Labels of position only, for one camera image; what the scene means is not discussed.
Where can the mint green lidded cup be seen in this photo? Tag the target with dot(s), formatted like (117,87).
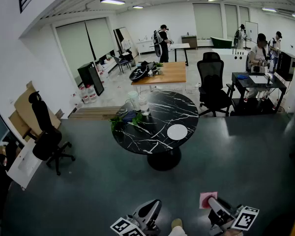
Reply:
(134,99)

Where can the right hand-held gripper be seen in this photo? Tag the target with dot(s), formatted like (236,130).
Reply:
(243,217)

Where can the black mesh office chair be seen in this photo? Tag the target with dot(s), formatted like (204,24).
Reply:
(212,82)

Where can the black high-back office chair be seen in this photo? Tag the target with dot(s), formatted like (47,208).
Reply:
(45,131)

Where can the person's right forearm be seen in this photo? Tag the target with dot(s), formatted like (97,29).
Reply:
(236,233)

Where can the black box appliance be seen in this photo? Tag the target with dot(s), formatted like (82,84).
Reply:
(286,64)

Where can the white top table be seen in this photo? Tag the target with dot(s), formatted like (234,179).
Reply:
(179,45)

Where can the round black marble table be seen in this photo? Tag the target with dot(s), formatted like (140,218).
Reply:
(162,114)

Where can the brown sink cabinet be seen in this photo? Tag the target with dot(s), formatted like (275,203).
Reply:
(189,42)

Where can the dark blue cloth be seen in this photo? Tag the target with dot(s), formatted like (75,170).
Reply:
(129,115)

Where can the wooden top table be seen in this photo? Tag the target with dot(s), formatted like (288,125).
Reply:
(172,72)

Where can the black cabinet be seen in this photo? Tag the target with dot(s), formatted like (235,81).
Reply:
(86,74)

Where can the black round dish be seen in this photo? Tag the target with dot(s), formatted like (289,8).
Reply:
(137,74)

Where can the white low cabinet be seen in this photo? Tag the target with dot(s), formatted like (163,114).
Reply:
(145,47)

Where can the green leafy plant stem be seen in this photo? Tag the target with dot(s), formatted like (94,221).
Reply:
(116,122)

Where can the clear bag with red contents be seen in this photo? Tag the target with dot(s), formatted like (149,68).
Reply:
(204,197)

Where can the white bathtub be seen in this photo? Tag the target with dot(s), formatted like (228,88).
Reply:
(226,55)

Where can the grey window blind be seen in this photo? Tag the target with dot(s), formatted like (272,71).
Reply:
(244,15)
(231,21)
(207,21)
(100,36)
(73,45)

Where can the person's white trousers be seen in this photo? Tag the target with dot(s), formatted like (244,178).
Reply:
(178,232)

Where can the stack of wooden planks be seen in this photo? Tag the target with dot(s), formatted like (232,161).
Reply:
(96,112)

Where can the white paper sheet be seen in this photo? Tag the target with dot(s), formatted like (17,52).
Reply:
(258,79)

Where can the leaning mirror panel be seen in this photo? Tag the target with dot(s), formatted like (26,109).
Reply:
(125,37)

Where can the black desk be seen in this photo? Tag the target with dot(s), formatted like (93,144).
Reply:
(276,84)

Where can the white round plate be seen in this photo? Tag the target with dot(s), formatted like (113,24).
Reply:
(177,132)

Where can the clear jar white lid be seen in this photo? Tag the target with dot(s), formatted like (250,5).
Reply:
(144,106)

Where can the large clear water bottle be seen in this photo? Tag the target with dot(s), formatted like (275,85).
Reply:
(92,95)
(84,96)
(76,101)

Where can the whiteboard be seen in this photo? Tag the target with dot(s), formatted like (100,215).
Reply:
(252,29)

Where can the white panel with recess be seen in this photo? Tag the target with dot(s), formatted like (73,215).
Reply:
(22,171)

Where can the person's beige shoe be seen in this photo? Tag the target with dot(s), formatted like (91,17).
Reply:
(177,223)

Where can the blue chair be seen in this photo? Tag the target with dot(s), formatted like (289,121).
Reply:
(121,62)

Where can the brown cardboard sheets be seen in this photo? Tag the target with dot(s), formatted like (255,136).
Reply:
(22,107)

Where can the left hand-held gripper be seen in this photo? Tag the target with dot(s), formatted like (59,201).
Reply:
(137,226)

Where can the small blue cloth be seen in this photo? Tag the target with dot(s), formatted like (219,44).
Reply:
(242,76)

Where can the green bathtub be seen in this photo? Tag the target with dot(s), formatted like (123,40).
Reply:
(221,42)

